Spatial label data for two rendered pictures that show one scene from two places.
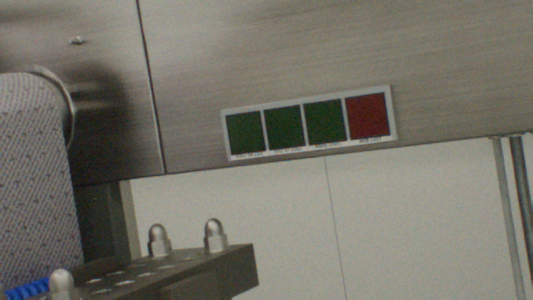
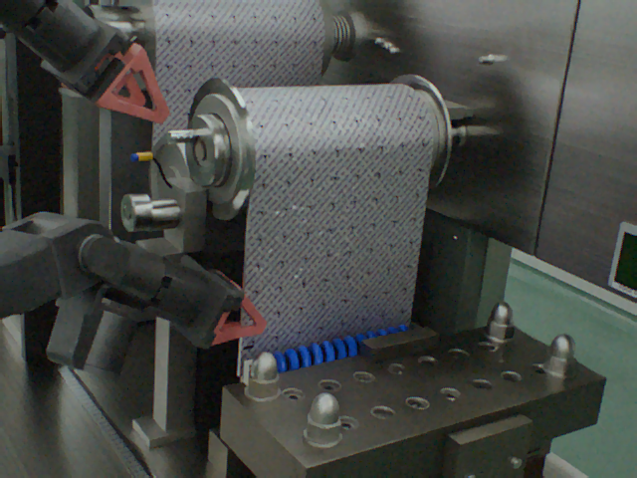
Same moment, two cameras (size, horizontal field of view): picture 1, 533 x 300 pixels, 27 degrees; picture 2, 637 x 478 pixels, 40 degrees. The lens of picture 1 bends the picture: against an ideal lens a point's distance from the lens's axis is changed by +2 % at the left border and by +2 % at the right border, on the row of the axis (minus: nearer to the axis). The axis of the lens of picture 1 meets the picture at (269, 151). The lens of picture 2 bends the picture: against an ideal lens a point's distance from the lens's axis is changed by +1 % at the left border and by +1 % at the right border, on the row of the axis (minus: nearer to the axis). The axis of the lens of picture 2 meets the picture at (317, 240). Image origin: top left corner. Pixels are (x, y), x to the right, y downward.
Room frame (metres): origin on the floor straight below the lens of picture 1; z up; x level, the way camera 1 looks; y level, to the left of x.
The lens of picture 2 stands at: (0.57, -0.04, 1.48)
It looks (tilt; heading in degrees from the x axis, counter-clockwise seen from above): 19 degrees down; 25
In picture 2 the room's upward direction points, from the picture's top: 5 degrees clockwise
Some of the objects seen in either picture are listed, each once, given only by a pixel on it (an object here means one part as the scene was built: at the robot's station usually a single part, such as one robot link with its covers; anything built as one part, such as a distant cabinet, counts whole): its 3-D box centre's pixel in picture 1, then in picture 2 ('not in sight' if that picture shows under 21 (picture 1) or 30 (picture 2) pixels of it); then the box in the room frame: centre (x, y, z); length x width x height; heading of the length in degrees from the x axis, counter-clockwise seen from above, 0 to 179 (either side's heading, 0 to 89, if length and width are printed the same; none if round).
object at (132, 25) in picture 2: not in sight; (112, 33); (1.44, 0.68, 1.33); 0.06 x 0.06 x 0.06; 60
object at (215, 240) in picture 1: (214, 234); (561, 353); (1.50, 0.09, 1.05); 0.04 x 0.04 x 0.04
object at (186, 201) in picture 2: not in sight; (166, 315); (1.32, 0.50, 1.05); 0.06 x 0.05 x 0.31; 150
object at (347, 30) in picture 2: not in sight; (326, 35); (1.71, 0.52, 1.33); 0.07 x 0.07 x 0.07; 60
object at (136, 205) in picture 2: not in sight; (136, 212); (1.28, 0.52, 1.18); 0.04 x 0.02 x 0.04; 60
